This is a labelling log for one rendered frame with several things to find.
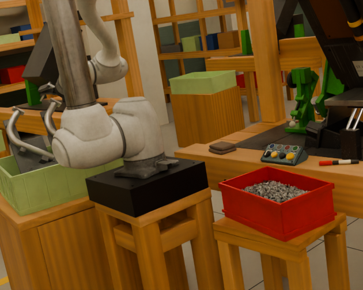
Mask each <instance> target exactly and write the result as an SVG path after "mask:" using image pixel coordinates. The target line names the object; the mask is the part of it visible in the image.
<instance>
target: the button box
mask: <svg viewBox="0 0 363 290"><path fill-rule="evenodd" d="M270 145H271V143H270V144H269V145H268V146H267V148H266V150H265V151H270V155H269V156H267V157H264V155H262V157H261V159H260V160H261V161H262V162H266V163H275V164H280V165H289V166H296V165H298V164H300V163H302V162H304V161H306V160H307V159H308V154H307V153H306V152H305V150H304V149H303V147H301V146H298V149H297V150H293V147H295V146H290V145H283V144H282V147H281V148H280V149H277V146H278V145H279V144H274V147H273V148H270ZM286 146H290V148H289V149H287V150H286V149H285V147H286ZM274 151H275V152H277V153H278V155H277V156H276V157H275V158H273V157H272V156H271V153H272V152H274ZM282 152H284V153H285V157H284V158H282V159H281V158H279V154H280V153H282ZM290 152H291V153H293V154H294V158H293V159H291V160H287V159H286V155H287V154H288V153H290Z"/></svg>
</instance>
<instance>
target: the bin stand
mask: <svg viewBox="0 0 363 290"><path fill-rule="evenodd" d="M334 212H337V215H336V216H335V220H333V221H331V222H329V223H327V224H325V225H323V226H320V227H318V228H316V229H314V230H311V231H309V232H306V233H304V234H302V235H300V236H298V237H295V238H293V239H291V240H289V241H287V242H283V241H280V240H279V239H276V238H274V237H271V236H269V235H267V234H264V233H262V232H260V231H258V230H255V229H253V228H251V227H248V226H246V225H244V224H241V223H239V222H237V221H235V220H232V219H230V218H228V217H226V216H225V217H223V218H222V219H220V220H218V221H216V222H214V223H213V231H214V239H215V240H217V243H218V250H219V254H220V261H221V269H222V276H223V281H224V288H225V290H245V289H244V281H243V273H242V268H241V261H240V253H239V247H243V248H246V249H249V250H253V251H257V252H260V258H261V263H262V272H263V280H264V288H265V290H283V283H282V274H281V265H280V258H281V259H283V260H286V267H287V272H288V282H289V290H312V281H311V271H310V264H309V257H308V256H307V249H306V247H307V246H309V245H310V244H311V243H313V242H314V241H316V240H317V239H319V238H320V237H322V236H323V235H324V244H325V251H326V262H327V273H328V284H329V290H350V281H349V268H348V261H347V248H346V235H345V231H346V230H347V221H346V213H344V212H338V211H334Z"/></svg>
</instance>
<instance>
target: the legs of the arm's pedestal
mask: <svg viewBox="0 0 363 290"><path fill-rule="evenodd" d="M98 213H99V219H100V224H101V229H102V233H103V238H104V243H105V248H106V252H107V257H108V262H109V268H110V271H111V276H112V282H113V285H114V290H138V287H137V282H136V278H135V273H134V267H133V261H132V258H131V252H130V251H132V252H134V253H136V254H137V258H138V263H139V269H140V273H141V279H142V284H143V290H189V286H188V280H187V273H186V267H185V263H184V256H183V250H182V244H183V243H185V242H188V241H190V240H191V242H192V249H193V253H194V260H195V266H196V273H197V277H198V284H199V290H224V284H223V280H222V273H221V265H220V258H219V253H218V246H217V240H215V239H214V231H213V223H214V220H213V213H212V208H211V201H210V199H207V200H204V201H202V202H200V203H197V204H195V205H193V206H190V207H188V208H186V209H183V210H181V211H179V212H177V213H174V214H172V215H169V216H167V217H165V218H163V219H160V220H158V221H156V222H154V223H151V224H149V225H147V226H144V227H142V228H140V227H137V226H135V225H133V224H130V223H128V222H125V221H123V220H120V219H118V218H116V217H113V216H111V215H108V214H106V213H104V212H101V211H98Z"/></svg>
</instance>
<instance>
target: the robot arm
mask: <svg viewBox="0 0 363 290"><path fill-rule="evenodd" d="M42 1H43V6H44V11H45V14H46V19H47V24H48V28H49V32H50V37H51V41H52V45H53V48H54V53H55V58H56V63H57V66H58V71H59V78H58V80H57V82H56V85H55V86H54V85H52V83H51V82H49V83H48V84H45V85H43V86H40V87H39V89H38V92H41V94H40V96H41V99H40V101H42V99H43V98H44V96H45V95H46V94H52V95H58V96H60V97H61V98H63V100H64V101H65V103H66V108H65V110H64V111H63V113H62V115H61V122H60V129H59V130H57V131H56V132H55V134H54V136H53V138H52V152H53V154H54V157H55V159H56V160H57V161H58V163H59V164H60V165H61V166H64V167H69V168H73V169H90V168H93V167H97V166H101V165H104V164H107V163H110V162H112V161H114V160H116V159H119V158H123V163H124V167H123V168H121V169H119V170H117V171H115V172H114V176H123V177H134V178H140V179H146V178H149V177H151V176H152V175H155V174H157V173H159V172H161V171H167V170H170V169H171V168H172V167H173V166H177V165H179V161H178V160H173V159H166V156H165V152H164V147H163V140H162V133H161V128H160V123H159V120H158V117H157V114H156V112H155V110H154V108H153V107H152V105H151V103H150V102H149V101H148V100H147V99H146V98H145V97H129V98H122V99H120V100H119V101H118V102H117V103H116V104H115V105H114V107H113V108H112V112H113V114H111V115H108V114H107V113H106V111H105V108H104V107H103V106H101V105H100V104H99V103H96V97H95V94H94V89H93V85H100V84H105V83H111V82H115V81H118V80H120V79H122V78H123V77H125V76H126V74H127V72H128V64H127V62H126V60H125V59H123V58H122V57H120V56H119V55H118V54H117V46H116V41H115V39H114V37H113V35H112V33H111V32H110V31H109V29H108V28H107V26H106V24H105V23H104V21H103V20H102V19H101V17H100V16H99V14H98V12H97V10H96V0H77V5H78V10H79V13H80V15H81V17H82V19H83V21H84V22H85V23H86V24H87V26H88V27H89V29H90V30H91V31H92V32H93V33H94V34H95V36H96V37H97V38H98V39H99V40H100V42H101V43H102V45H103V50H101V51H99V52H98V53H97V54H96V56H95V57H94V58H93V60H89V61H88V60H87V57H86V51H85V46H84V41H83V38H82V32H81V27H80V22H79V19H78V13H77V8H76V5H75V0H42ZM50 88H51V89H50Z"/></svg>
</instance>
